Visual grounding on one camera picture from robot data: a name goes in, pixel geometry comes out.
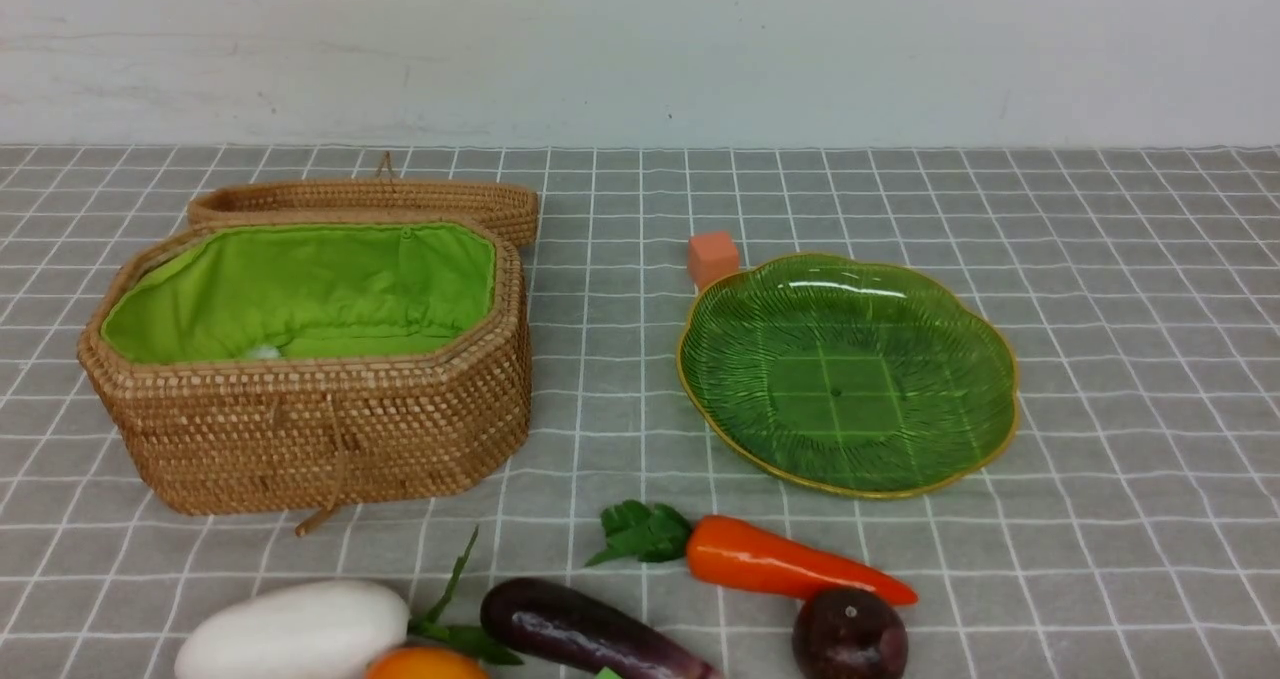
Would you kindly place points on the orange toy carrot green leaves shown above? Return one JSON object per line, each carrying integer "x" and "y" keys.
{"x": 731, "y": 552}

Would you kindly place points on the purple toy eggplant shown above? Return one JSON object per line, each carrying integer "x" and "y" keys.
{"x": 556, "y": 623}

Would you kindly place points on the white toy radish green leaves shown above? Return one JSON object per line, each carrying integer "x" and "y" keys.
{"x": 331, "y": 629}

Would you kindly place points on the dark purple toy plum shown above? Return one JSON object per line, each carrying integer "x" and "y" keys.
{"x": 849, "y": 633}

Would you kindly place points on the yellow-orange toy mango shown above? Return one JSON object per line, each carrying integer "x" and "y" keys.
{"x": 425, "y": 662}

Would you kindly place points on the small orange foam cube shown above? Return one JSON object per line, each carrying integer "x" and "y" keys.
{"x": 711, "y": 257}

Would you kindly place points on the woven wicker basket lid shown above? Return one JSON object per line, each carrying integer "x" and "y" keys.
{"x": 509, "y": 211}

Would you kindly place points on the green leaf-shaped glass plate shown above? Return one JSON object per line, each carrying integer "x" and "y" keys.
{"x": 863, "y": 380}

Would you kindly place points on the woven wicker basket green lining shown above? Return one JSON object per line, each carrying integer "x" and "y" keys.
{"x": 315, "y": 365}

